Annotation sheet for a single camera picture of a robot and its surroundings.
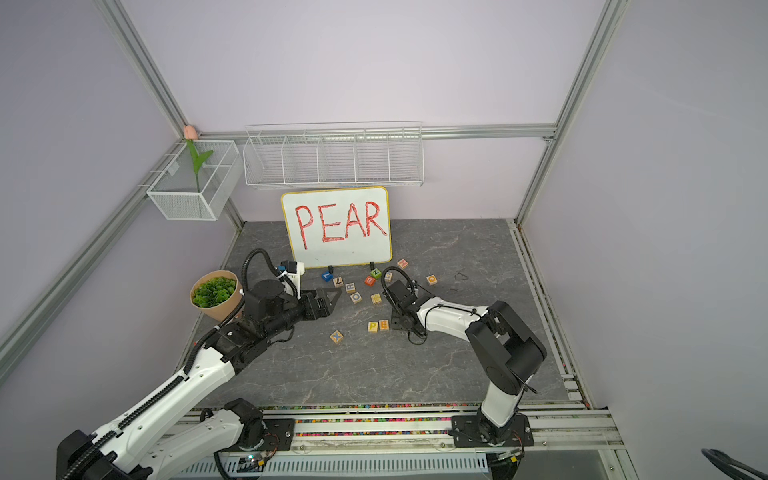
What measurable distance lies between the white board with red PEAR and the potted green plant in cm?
23

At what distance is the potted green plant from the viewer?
34.1 inches

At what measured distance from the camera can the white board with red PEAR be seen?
964mm
